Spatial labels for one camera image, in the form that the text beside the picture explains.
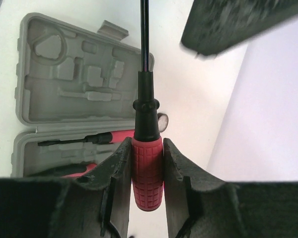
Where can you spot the black electrical tape roll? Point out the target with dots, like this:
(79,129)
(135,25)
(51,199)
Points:
(163,121)

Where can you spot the red-handled screwdriver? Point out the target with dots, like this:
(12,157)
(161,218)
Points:
(100,138)
(147,169)

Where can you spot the grey plastic tool case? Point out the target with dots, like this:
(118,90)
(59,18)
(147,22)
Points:
(71,83)

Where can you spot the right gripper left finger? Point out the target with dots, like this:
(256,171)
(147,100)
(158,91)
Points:
(95,205)

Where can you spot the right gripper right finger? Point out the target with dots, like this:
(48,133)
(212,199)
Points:
(200,205)

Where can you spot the red black pliers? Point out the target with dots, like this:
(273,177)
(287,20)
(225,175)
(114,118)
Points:
(67,171)

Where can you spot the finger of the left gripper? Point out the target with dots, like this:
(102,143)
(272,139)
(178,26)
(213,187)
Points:
(214,26)

